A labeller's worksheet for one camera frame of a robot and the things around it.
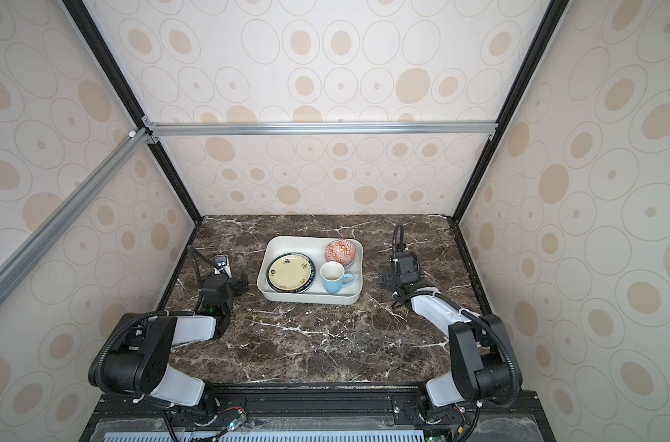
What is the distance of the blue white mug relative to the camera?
917mm

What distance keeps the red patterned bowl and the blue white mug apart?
7cm

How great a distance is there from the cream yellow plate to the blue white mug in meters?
0.06

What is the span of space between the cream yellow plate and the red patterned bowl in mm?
76

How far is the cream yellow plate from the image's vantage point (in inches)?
→ 37.7

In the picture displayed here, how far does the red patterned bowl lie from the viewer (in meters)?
1.03
